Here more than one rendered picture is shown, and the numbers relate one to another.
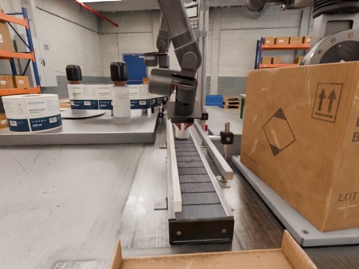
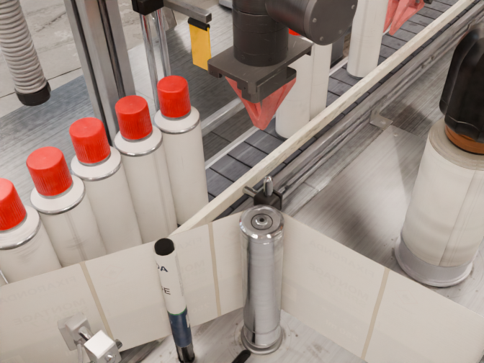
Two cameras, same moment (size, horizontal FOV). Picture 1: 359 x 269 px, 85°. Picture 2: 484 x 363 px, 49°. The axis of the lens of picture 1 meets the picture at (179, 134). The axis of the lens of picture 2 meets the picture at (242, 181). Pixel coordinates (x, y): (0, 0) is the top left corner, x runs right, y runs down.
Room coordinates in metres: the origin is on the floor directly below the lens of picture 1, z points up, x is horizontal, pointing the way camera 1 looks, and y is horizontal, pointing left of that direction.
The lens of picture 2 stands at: (1.43, 0.42, 1.39)
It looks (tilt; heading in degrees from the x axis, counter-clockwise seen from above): 44 degrees down; 226
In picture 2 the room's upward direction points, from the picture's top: 2 degrees counter-clockwise
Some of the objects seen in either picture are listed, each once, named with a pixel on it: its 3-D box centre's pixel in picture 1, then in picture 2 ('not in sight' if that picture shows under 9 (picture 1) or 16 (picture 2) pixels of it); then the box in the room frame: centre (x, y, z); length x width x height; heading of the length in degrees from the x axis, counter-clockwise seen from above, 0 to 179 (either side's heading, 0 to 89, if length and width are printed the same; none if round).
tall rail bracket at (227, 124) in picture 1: (217, 153); not in sight; (0.47, -0.10, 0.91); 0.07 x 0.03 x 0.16; 94
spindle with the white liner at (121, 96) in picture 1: (120, 93); (465, 165); (1.00, 0.29, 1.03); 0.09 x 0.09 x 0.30
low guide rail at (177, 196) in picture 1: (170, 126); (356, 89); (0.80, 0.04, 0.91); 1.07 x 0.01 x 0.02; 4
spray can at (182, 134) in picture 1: (182, 111); (369, 18); (0.72, -0.01, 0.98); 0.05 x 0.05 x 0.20
